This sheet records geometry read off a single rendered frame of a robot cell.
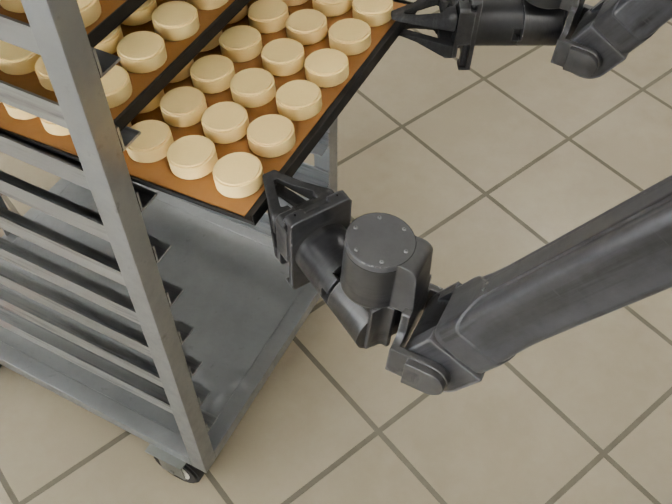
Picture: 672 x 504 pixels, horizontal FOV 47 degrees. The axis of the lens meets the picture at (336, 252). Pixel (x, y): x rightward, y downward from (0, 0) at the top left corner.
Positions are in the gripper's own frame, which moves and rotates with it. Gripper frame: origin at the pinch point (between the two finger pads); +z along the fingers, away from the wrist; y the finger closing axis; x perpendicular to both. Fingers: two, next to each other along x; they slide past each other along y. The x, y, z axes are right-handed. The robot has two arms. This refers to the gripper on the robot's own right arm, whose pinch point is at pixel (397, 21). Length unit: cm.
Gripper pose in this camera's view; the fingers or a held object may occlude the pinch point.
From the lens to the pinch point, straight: 98.9
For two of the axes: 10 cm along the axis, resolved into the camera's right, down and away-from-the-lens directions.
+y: -0.3, 6.0, 8.0
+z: -10.0, 0.1, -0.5
